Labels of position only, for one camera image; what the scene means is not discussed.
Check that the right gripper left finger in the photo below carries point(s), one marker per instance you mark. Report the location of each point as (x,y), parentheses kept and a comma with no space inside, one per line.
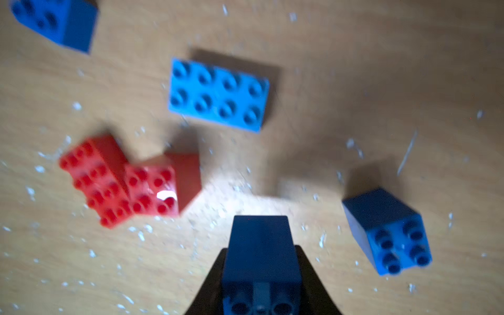
(209,299)

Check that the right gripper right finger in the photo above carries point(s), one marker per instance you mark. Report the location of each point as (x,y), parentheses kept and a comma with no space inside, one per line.
(315,300)

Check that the small red lego brick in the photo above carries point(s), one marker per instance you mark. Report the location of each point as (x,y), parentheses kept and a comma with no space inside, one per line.
(164,185)

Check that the light blue long lego brick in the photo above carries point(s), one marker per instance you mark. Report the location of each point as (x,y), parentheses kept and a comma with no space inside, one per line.
(218,95)

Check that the red long lego brick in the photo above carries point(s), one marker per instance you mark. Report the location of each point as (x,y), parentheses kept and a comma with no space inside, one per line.
(97,167)

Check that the small blue lego brick far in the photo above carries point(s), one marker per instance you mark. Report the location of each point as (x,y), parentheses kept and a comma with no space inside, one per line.
(68,23)

